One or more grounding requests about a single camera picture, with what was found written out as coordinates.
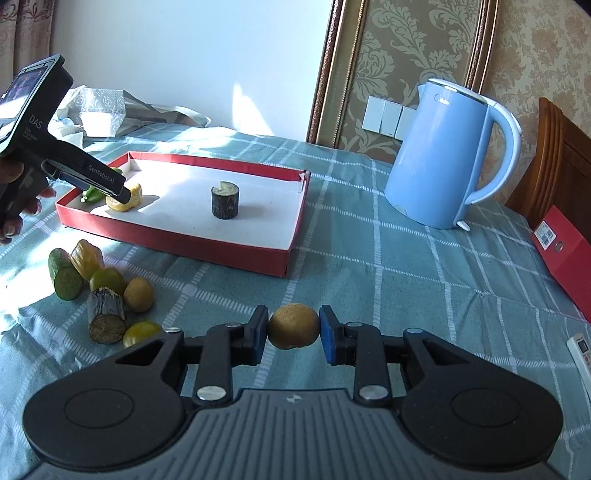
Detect whole green cucumber piece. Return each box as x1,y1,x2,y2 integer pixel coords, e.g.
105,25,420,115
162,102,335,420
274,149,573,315
81,167,129,204

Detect pale yellow ridged fruit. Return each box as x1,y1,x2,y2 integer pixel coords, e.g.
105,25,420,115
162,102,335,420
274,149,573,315
105,183,144,213

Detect brown kiwi fruit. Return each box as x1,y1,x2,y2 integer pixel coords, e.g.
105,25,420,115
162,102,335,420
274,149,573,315
267,303,320,350
123,277,154,313

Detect green tomato with stem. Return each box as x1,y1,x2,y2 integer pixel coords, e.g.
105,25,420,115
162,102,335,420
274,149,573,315
122,321,161,348

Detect orange yellow ridged fruit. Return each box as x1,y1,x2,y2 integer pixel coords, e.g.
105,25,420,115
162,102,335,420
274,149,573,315
70,239,104,281

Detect cut green cucumber half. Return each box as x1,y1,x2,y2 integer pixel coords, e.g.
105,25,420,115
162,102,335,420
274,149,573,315
48,248,84,301

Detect dark sugarcane piece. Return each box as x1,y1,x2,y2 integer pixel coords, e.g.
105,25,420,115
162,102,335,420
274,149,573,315
211,181,239,220
87,287,127,345

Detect person left hand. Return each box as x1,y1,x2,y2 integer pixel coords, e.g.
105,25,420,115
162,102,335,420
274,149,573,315
1,158,55,245

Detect silver patterned gift bag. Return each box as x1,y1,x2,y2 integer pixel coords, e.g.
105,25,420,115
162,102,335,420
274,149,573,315
52,86,211,138

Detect pink patterned curtain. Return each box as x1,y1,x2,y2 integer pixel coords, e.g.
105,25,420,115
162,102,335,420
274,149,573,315
0,0,55,92

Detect red cardboard box tray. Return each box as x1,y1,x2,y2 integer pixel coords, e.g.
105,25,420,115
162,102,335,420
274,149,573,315
56,151,311,277

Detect teal checked tablecloth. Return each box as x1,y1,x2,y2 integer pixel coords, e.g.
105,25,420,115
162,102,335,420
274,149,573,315
1,125,590,479

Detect white remote control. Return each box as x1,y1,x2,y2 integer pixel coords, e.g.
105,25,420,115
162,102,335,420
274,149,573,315
567,333,591,383

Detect blue electric kettle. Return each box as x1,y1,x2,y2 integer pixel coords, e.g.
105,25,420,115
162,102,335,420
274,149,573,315
385,78,522,231

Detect red flat box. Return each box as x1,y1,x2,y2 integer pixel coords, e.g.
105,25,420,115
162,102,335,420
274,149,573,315
531,206,591,322

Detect white wall switch panel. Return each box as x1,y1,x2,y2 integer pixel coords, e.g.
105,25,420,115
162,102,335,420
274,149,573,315
362,96,417,142

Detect gold ornate wall frame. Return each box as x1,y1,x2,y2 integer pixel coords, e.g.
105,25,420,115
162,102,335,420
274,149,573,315
307,1,499,163

